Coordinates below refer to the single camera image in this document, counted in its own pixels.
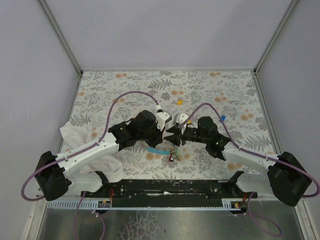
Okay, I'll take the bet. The metal keyring organizer with keys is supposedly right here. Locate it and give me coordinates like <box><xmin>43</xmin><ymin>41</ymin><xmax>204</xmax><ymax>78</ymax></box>
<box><xmin>146</xmin><ymin>141</ymin><xmax>181</xmax><ymax>163</ymax></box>

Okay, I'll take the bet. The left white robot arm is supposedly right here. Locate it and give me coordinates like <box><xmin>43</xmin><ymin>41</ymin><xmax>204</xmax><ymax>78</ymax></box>
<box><xmin>35</xmin><ymin>110</ymin><xmax>172</xmax><ymax>201</ymax></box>

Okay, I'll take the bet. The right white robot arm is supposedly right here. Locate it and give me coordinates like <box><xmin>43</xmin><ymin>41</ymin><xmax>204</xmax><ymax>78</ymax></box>
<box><xmin>164</xmin><ymin>116</ymin><xmax>312</xmax><ymax>207</ymax></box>

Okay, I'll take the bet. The blue key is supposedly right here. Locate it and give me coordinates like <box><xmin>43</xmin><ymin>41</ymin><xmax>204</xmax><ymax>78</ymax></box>
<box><xmin>219</xmin><ymin>115</ymin><xmax>226</xmax><ymax>123</ymax></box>

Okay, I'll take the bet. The yellow key far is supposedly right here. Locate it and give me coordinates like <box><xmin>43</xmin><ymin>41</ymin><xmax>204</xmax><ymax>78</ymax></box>
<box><xmin>173</xmin><ymin>97</ymin><xmax>183</xmax><ymax>106</ymax></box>

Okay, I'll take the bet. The floral table mat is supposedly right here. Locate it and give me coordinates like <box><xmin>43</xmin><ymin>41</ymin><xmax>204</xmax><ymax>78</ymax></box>
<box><xmin>70</xmin><ymin>70</ymin><xmax>275</xmax><ymax>180</ymax></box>

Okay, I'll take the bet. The white cloth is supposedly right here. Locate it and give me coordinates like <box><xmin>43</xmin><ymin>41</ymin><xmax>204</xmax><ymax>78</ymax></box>
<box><xmin>59</xmin><ymin>121</ymin><xmax>125</xmax><ymax>183</ymax></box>

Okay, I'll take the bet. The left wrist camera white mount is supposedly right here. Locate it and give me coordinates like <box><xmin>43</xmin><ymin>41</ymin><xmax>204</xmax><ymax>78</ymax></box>
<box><xmin>155</xmin><ymin>104</ymin><xmax>172</xmax><ymax>131</ymax></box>

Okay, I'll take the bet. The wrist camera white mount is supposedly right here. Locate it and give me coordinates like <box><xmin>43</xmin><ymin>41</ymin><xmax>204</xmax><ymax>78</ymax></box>
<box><xmin>173</xmin><ymin>113</ymin><xmax>190</xmax><ymax>134</ymax></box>
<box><xmin>155</xmin><ymin>104</ymin><xmax>172</xmax><ymax>131</ymax></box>

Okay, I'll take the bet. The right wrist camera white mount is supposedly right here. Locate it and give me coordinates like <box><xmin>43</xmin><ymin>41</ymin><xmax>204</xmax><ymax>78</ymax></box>
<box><xmin>173</xmin><ymin>113</ymin><xmax>190</xmax><ymax>134</ymax></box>

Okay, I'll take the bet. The purple cable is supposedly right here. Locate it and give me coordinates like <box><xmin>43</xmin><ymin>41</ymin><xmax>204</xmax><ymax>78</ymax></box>
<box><xmin>239</xmin><ymin>191</ymin><xmax>282</xmax><ymax>237</ymax></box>
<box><xmin>179</xmin><ymin>102</ymin><xmax>320</xmax><ymax>200</ymax></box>
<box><xmin>21</xmin><ymin>91</ymin><xmax>161</xmax><ymax>202</ymax></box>
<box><xmin>75</xmin><ymin>192</ymin><xmax>107</xmax><ymax>240</ymax></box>

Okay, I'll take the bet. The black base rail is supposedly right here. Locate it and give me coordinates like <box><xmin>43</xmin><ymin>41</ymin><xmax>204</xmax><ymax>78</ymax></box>
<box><xmin>85</xmin><ymin>179</ymin><xmax>251</xmax><ymax>209</ymax></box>

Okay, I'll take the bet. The purple cable lower left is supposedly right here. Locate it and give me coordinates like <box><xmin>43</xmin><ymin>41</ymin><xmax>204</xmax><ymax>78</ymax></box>
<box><xmin>75</xmin><ymin>192</ymin><xmax>107</xmax><ymax>240</ymax></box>

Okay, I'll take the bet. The purple cable lower right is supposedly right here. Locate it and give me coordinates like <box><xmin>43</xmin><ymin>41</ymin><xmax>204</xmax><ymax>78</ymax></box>
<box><xmin>239</xmin><ymin>191</ymin><xmax>282</xmax><ymax>237</ymax></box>

